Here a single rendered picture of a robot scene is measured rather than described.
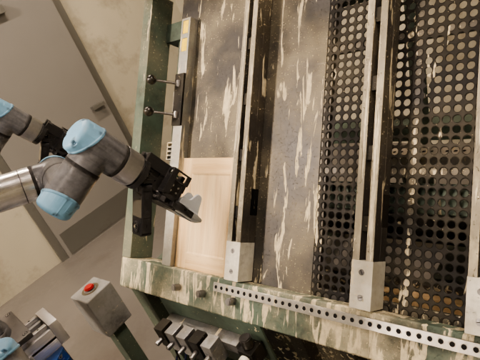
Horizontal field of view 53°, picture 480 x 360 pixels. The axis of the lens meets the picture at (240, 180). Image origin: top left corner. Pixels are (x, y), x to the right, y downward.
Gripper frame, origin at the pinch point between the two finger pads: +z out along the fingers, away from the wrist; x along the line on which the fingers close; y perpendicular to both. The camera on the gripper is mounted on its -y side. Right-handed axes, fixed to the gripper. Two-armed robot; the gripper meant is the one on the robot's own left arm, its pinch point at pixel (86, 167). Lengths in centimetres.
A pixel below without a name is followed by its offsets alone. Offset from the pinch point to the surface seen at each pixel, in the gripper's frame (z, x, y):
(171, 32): 13, 44, 57
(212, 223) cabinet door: 39.3, -24.2, 10.5
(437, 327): 49, -103, 34
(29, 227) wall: 87, 230, -130
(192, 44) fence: 13, 20, 57
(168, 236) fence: 38.0, -9.6, -5.9
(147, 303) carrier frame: 56, -2, -38
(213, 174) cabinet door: 32.8, -16.0, 24.1
